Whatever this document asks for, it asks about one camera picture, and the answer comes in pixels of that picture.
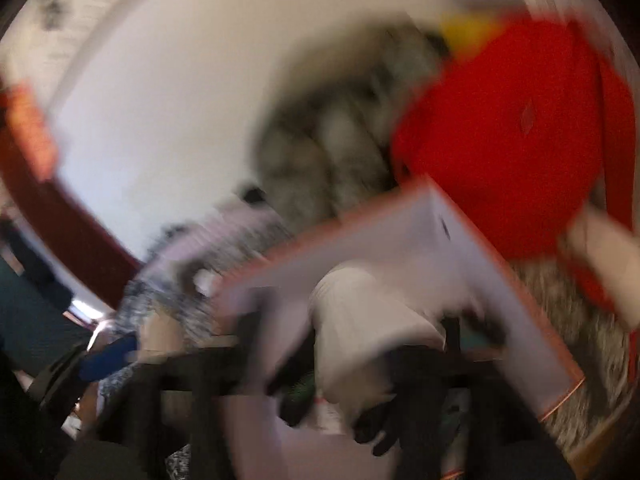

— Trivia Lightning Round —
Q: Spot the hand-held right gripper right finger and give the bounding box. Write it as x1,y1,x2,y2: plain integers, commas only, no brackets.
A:
450,320,576,480

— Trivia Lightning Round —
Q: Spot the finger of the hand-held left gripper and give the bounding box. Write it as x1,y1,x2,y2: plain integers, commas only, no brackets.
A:
79,335,140,382

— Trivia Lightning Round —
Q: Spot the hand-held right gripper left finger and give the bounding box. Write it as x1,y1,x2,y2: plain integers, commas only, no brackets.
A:
95,347,271,480

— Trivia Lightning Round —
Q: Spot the clear plastic pill organizer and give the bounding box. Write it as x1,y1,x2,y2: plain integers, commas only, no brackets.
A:
309,265,447,413

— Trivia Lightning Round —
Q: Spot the pink cardboard box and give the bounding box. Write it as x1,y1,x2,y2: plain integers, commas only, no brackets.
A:
210,175,586,480

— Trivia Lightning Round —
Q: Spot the purple quilted bed cover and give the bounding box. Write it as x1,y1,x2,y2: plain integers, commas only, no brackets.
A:
145,200,293,273

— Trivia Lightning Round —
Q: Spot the white cloth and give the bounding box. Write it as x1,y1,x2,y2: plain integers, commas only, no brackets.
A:
570,207,640,331

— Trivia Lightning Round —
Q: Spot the grey jacket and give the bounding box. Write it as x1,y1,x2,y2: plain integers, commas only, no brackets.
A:
252,20,451,231

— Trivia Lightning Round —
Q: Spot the red garment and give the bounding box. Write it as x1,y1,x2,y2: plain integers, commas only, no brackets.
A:
390,10,640,321

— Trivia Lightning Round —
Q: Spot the yellow garment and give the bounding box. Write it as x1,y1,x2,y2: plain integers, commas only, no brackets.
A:
440,12,501,56

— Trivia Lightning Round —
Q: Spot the red wall poster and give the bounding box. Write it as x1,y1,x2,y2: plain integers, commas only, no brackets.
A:
0,82,58,181

